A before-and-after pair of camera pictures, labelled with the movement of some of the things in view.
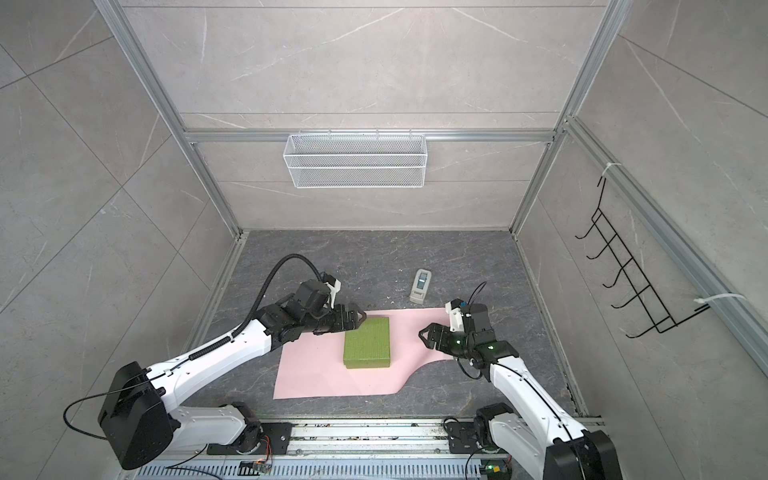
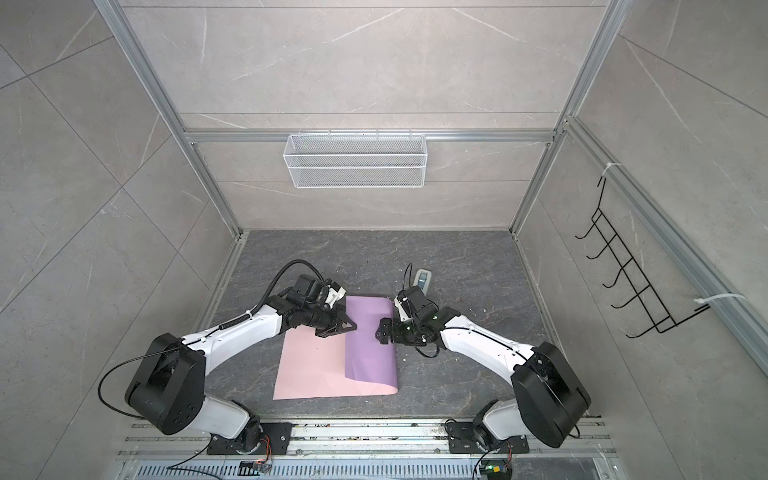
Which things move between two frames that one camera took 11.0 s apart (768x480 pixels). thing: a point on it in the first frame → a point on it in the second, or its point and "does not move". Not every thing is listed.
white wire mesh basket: [359, 160] does not move
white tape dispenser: [421, 285] does not move
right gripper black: [444, 337] → [396, 335]
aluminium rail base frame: [347, 450] does not move
